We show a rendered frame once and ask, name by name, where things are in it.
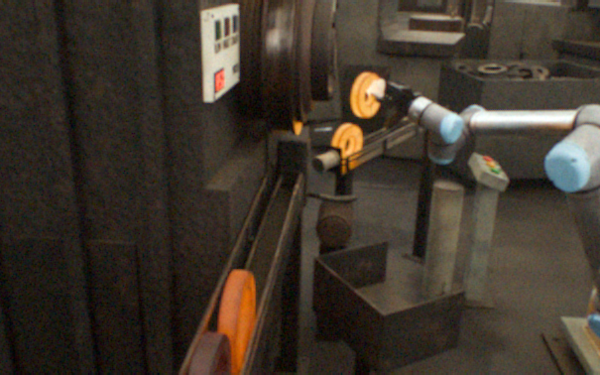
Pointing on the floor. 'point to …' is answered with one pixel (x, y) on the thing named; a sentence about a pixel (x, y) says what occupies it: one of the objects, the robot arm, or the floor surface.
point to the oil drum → (435, 24)
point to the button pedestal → (480, 234)
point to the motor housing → (332, 212)
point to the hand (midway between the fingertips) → (367, 89)
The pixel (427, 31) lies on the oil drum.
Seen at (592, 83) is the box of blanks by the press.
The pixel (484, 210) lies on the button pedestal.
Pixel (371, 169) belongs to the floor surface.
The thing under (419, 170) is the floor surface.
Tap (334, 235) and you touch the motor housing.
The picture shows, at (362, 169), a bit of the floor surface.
